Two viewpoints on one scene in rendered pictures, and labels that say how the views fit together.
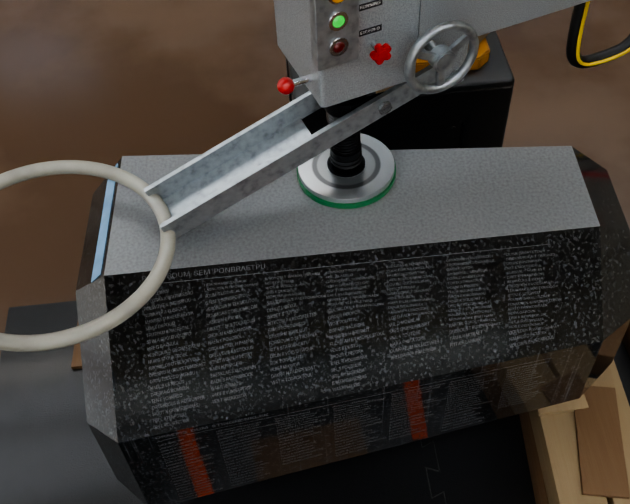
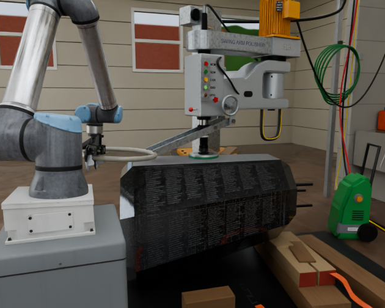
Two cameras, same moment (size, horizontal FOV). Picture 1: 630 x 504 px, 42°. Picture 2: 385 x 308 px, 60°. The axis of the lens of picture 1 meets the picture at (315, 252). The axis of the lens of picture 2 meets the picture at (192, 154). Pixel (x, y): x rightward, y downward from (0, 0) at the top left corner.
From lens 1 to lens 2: 1.44 m
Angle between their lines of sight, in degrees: 41
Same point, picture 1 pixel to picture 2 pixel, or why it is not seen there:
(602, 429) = (300, 249)
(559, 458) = (288, 256)
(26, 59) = not seen: hidden behind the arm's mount
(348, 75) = (207, 107)
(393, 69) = (217, 109)
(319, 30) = (201, 88)
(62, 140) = not seen: hidden behind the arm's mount
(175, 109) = not seen: hidden behind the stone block
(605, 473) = (305, 256)
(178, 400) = (156, 203)
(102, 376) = (129, 198)
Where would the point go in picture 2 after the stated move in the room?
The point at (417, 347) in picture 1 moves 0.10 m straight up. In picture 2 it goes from (233, 189) to (233, 174)
